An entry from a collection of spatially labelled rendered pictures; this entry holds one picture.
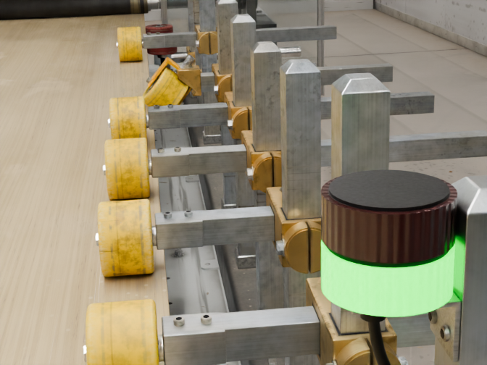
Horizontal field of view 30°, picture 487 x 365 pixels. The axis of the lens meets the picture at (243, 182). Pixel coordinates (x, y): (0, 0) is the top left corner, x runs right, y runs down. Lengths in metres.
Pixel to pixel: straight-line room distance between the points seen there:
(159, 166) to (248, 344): 0.50
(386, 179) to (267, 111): 0.74
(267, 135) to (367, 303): 0.77
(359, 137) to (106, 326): 0.24
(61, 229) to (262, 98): 0.30
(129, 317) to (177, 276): 0.94
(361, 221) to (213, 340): 0.36
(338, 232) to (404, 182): 0.04
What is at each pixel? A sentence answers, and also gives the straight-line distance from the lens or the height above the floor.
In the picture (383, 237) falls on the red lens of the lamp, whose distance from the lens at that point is 0.39.
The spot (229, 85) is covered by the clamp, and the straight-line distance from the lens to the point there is 1.62.
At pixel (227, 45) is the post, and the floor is 1.02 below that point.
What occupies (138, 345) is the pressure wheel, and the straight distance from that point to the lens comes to 0.71.
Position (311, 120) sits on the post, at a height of 1.07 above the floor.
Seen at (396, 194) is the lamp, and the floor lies 1.17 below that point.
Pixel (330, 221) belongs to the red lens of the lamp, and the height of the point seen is 1.16.
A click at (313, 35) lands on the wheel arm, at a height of 0.94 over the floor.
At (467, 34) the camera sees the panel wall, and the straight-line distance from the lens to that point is 7.42.
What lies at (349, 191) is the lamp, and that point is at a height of 1.17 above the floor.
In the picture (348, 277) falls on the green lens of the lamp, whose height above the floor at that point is 1.13.
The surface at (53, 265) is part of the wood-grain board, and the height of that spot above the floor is 0.90.
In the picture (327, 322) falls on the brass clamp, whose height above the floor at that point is 0.97.
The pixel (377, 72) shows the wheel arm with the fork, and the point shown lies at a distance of 1.74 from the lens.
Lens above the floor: 1.30
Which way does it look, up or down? 18 degrees down
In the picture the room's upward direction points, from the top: 2 degrees counter-clockwise
